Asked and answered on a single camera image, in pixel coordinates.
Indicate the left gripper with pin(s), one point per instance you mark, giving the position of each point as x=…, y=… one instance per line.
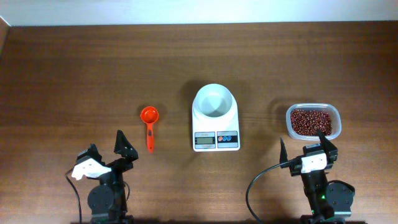
x=115, y=164

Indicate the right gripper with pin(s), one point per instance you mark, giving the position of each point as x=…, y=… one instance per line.
x=296, y=165

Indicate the orange measuring scoop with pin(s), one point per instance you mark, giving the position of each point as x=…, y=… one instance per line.
x=150, y=115

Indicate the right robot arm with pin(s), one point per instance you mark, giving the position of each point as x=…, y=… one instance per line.
x=330, y=201

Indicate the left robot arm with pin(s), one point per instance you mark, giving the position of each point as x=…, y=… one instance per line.
x=108, y=200

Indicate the white digital kitchen scale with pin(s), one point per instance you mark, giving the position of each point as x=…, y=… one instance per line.
x=215, y=136

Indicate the white bowl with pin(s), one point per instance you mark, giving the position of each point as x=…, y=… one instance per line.
x=214, y=101

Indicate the red beans in container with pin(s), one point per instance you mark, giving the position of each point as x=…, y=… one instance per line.
x=306, y=123

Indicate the clear plastic container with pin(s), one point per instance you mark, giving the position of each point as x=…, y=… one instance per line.
x=331, y=110

